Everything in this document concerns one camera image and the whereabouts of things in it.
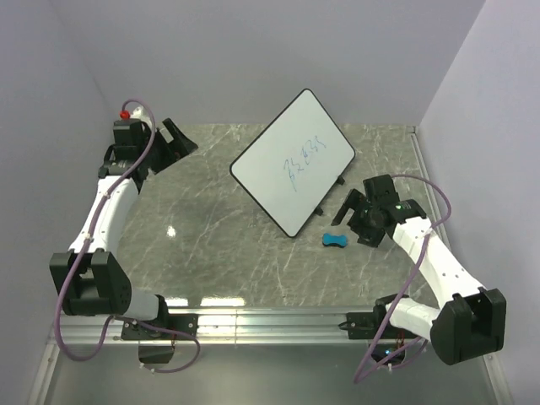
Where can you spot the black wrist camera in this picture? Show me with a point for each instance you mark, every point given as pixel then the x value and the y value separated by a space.
pixel 380 190
pixel 129 133

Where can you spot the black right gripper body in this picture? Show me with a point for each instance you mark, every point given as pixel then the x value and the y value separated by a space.
pixel 364 216

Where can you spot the aluminium mounting rail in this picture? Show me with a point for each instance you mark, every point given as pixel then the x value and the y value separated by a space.
pixel 230 325

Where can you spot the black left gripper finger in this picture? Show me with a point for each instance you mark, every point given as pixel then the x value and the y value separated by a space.
pixel 179 143
pixel 164 158

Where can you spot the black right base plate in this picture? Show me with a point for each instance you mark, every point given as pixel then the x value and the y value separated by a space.
pixel 362 325

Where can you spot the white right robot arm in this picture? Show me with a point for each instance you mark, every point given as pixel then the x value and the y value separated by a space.
pixel 468 321

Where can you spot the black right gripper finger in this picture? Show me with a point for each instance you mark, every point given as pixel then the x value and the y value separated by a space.
pixel 370 237
pixel 351 202

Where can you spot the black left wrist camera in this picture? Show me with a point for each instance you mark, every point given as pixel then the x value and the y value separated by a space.
pixel 129 133

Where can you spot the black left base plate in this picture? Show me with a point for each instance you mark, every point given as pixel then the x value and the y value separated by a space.
pixel 186 324

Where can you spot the white whiteboard black frame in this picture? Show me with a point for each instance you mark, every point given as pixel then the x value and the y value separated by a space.
pixel 290 167

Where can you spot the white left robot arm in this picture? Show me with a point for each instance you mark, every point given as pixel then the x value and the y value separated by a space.
pixel 88 278

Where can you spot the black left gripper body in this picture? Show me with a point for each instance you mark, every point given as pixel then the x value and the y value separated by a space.
pixel 159 148

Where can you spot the blue whiteboard eraser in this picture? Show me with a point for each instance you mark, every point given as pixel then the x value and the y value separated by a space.
pixel 332 240

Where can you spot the aluminium right side rail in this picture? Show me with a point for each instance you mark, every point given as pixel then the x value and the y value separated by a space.
pixel 491 362

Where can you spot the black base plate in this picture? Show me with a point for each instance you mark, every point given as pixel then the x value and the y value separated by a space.
pixel 186 324
pixel 362 325

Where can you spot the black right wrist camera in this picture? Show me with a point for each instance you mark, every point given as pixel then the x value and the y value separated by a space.
pixel 380 190

